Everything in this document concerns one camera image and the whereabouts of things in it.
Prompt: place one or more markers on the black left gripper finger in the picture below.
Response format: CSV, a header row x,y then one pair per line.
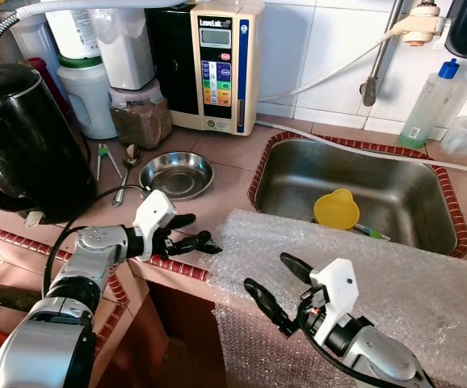
x,y
181,221
197,244

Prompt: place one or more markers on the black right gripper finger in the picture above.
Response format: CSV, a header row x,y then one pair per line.
x,y
270,309
298,268

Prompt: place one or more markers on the round steel bowl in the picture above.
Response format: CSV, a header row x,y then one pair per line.
x,y
177,176

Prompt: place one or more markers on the yellow plastic cup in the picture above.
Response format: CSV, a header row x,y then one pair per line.
x,y
336,210

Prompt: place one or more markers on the steel spoon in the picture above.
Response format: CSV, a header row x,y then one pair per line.
x,y
128,158

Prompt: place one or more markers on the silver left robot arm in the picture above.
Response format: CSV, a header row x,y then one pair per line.
x,y
80,259

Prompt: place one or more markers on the jar of brown powder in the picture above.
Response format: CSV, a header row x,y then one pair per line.
x,y
140,121

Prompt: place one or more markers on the clear bubble wrap sheet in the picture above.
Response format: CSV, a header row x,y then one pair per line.
x,y
427,299

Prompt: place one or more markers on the large steel sink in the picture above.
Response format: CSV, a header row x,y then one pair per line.
x,y
395,186

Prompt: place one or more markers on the white jug with green lid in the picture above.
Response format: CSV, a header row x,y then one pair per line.
x,y
88,101

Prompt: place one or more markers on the cream water ionizer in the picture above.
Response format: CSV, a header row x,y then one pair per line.
x,y
221,69

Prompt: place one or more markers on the dark cylindrical object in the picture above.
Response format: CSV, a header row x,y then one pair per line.
x,y
7,297

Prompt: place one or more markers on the black electric kettle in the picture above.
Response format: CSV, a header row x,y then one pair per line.
x,y
27,145

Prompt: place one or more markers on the translucent white container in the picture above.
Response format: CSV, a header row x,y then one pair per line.
x,y
124,48

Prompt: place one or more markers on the dark red cup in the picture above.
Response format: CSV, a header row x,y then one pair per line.
x,y
49,85

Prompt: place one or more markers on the blue capped soap bottle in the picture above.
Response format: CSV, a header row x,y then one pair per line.
x,y
427,109

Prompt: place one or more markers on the clear plastic cup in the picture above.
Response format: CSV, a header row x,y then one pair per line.
x,y
460,139

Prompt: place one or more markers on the white printed bottle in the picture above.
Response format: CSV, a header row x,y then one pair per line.
x,y
72,36

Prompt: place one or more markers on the steel faucet pipe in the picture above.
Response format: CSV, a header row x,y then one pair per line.
x,y
381,61

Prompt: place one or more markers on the cream faucet diverter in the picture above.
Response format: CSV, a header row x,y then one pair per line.
x,y
422,24

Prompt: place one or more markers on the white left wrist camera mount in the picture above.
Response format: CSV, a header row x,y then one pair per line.
x,y
153,212

